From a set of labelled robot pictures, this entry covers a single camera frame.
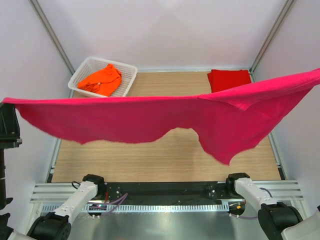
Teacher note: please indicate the aluminium corner post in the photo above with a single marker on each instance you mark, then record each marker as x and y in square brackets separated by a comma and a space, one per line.
[51, 33]
[279, 20]

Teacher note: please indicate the orange t-shirt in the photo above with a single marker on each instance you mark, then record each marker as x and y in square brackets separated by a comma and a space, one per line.
[103, 82]

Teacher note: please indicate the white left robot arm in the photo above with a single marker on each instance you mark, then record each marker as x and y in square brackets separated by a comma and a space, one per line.
[55, 225]

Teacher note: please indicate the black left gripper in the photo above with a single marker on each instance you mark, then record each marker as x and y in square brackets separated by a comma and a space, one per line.
[9, 127]

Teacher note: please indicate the white slotted cable duct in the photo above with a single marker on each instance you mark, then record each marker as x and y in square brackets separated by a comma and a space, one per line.
[155, 208]

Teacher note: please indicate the magenta pink t-shirt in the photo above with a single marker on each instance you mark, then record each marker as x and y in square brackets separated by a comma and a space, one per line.
[226, 122]

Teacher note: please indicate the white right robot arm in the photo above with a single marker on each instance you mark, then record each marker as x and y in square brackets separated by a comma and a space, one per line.
[277, 220]

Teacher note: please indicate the white plastic basket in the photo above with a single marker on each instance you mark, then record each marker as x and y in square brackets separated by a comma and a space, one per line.
[93, 64]

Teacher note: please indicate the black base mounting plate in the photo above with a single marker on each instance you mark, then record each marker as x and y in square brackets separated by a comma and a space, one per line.
[169, 193]

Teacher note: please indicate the right aluminium corner post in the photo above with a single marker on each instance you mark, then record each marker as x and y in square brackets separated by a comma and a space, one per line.
[279, 20]

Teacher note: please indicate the folded red t-shirt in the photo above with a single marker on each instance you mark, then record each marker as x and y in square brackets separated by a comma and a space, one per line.
[221, 80]

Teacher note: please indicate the left aluminium corner post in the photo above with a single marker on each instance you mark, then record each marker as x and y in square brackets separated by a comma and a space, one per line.
[51, 33]

